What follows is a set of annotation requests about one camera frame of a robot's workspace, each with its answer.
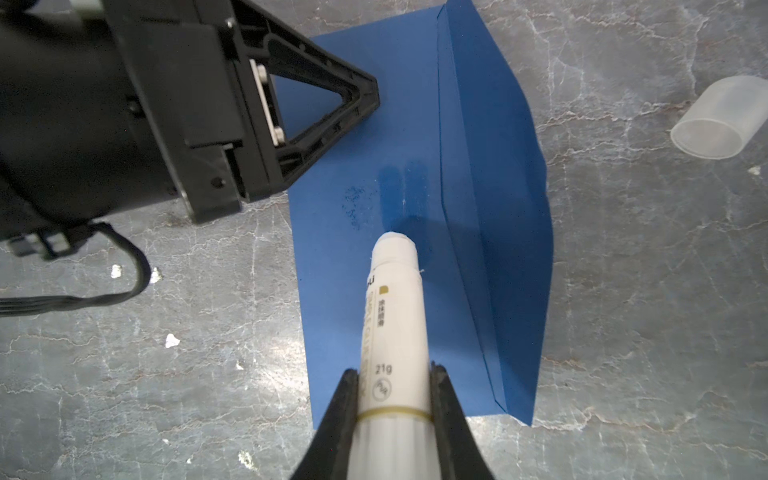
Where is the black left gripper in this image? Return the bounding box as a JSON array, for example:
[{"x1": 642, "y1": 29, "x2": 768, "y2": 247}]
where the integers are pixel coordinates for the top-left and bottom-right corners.
[{"x1": 103, "y1": 1, "x2": 380, "y2": 223}]

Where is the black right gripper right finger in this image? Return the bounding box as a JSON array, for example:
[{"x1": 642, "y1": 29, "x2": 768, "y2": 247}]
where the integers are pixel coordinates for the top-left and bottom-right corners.
[{"x1": 430, "y1": 362, "x2": 495, "y2": 480}]

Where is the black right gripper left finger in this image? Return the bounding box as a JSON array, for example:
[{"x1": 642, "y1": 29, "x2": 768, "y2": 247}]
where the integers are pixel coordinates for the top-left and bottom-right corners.
[{"x1": 290, "y1": 369, "x2": 358, "y2": 480}]

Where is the white glue stick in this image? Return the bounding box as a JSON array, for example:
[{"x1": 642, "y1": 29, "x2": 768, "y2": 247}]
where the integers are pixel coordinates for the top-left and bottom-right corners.
[{"x1": 347, "y1": 232, "x2": 440, "y2": 479}]

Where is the dark blue envelope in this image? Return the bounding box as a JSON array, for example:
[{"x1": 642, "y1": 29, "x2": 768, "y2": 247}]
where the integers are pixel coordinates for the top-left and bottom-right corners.
[{"x1": 288, "y1": 1, "x2": 553, "y2": 424}]

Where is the clear glue stick cap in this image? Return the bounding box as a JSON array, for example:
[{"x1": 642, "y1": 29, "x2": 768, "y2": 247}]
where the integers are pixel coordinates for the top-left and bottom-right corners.
[{"x1": 670, "y1": 75, "x2": 767, "y2": 160}]

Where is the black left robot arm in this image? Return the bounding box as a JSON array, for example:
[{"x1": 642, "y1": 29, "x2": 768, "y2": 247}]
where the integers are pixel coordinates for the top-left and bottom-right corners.
[{"x1": 1, "y1": 1, "x2": 380, "y2": 239}]

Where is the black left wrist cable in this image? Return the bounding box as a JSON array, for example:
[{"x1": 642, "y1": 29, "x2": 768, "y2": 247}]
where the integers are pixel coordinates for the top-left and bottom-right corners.
[{"x1": 0, "y1": 221, "x2": 153, "y2": 319}]

